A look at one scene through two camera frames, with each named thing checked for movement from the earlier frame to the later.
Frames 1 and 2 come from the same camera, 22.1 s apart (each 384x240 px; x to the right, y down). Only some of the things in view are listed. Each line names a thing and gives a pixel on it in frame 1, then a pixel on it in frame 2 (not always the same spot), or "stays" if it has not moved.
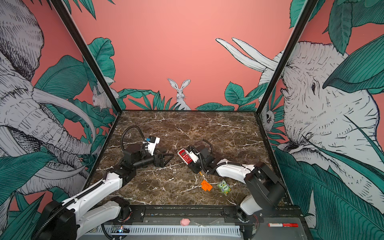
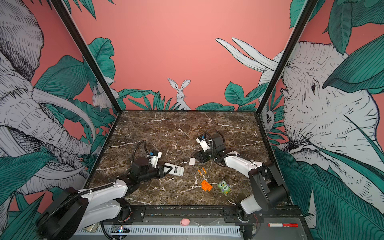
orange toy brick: (205, 185) stays
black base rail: (203, 214) stays
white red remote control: (184, 156) → (176, 170)
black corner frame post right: (286, 56) stays
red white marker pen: (284, 225) stays
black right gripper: (193, 167) → (202, 157)
